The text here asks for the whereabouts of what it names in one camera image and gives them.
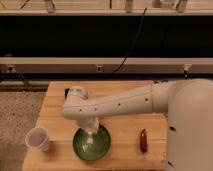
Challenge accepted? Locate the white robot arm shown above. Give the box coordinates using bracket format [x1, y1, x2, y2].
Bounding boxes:
[62, 79, 213, 171]

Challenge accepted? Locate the green ceramic bowl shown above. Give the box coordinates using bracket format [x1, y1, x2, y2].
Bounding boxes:
[73, 125, 111, 162]

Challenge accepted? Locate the black hanging cable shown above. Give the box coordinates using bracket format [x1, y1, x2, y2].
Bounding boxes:
[112, 7, 148, 74]

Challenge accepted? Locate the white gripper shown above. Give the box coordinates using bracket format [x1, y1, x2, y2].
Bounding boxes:
[78, 118, 99, 144]

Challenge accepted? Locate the brown bottle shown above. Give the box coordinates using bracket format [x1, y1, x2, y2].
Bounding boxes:
[140, 129, 148, 153]

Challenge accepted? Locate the white paper cup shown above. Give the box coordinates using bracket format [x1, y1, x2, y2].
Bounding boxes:
[25, 127, 51, 151]

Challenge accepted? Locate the white horizontal rail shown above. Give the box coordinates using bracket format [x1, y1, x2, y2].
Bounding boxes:
[0, 57, 213, 74]

